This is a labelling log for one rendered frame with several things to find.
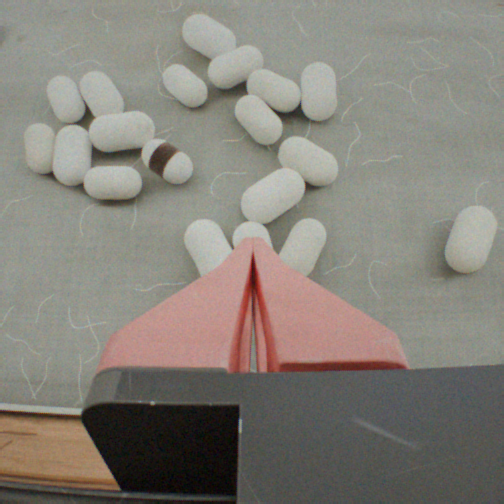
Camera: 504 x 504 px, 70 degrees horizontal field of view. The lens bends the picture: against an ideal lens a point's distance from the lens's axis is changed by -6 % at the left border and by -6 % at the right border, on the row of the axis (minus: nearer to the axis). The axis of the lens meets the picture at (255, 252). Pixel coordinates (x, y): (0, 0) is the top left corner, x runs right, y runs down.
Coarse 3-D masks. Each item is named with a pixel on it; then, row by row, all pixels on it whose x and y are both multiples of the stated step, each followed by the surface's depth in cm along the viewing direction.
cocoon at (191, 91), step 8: (176, 64) 22; (168, 72) 21; (176, 72) 21; (184, 72) 21; (168, 80) 21; (176, 80) 21; (184, 80) 21; (192, 80) 21; (200, 80) 21; (168, 88) 22; (176, 88) 21; (184, 88) 21; (192, 88) 21; (200, 88) 21; (176, 96) 22; (184, 96) 21; (192, 96) 21; (200, 96) 21; (184, 104) 22; (192, 104) 22; (200, 104) 22
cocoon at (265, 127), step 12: (252, 96) 21; (240, 108) 21; (252, 108) 20; (264, 108) 21; (240, 120) 21; (252, 120) 20; (264, 120) 20; (276, 120) 20; (252, 132) 21; (264, 132) 20; (276, 132) 21; (264, 144) 21
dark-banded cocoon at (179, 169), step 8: (152, 144) 20; (144, 152) 20; (152, 152) 20; (144, 160) 20; (176, 160) 20; (184, 160) 20; (168, 168) 20; (176, 168) 20; (184, 168) 20; (192, 168) 21; (168, 176) 20; (176, 176) 20; (184, 176) 20
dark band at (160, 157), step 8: (160, 144) 20; (168, 144) 20; (160, 152) 20; (168, 152) 20; (176, 152) 20; (152, 160) 20; (160, 160) 20; (168, 160) 20; (152, 168) 20; (160, 168) 20; (160, 176) 20
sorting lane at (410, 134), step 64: (0, 0) 25; (64, 0) 25; (128, 0) 25; (192, 0) 25; (256, 0) 25; (320, 0) 25; (384, 0) 25; (448, 0) 25; (0, 64) 24; (64, 64) 23; (128, 64) 23; (192, 64) 23; (384, 64) 23; (448, 64) 24; (0, 128) 22; (192, 128) 22; (320, 128) 22; (384, 128) 22; (448, 128) 22; (0, 192) 21; (64, 192) 21; (192, 192) 21; (320, 192) 21; (384, 192) 21; (448, 192) 21; (0, 256) 20; (64, 256) 20; (128, 256) 20; (320, 256) 20; (384, 256) 20; (0, 320) 19; (64, 320) 19; (128, 320) 19; (384, 320) 19; (448, 320) 19; (0, 384) 19; (64, 384) 19
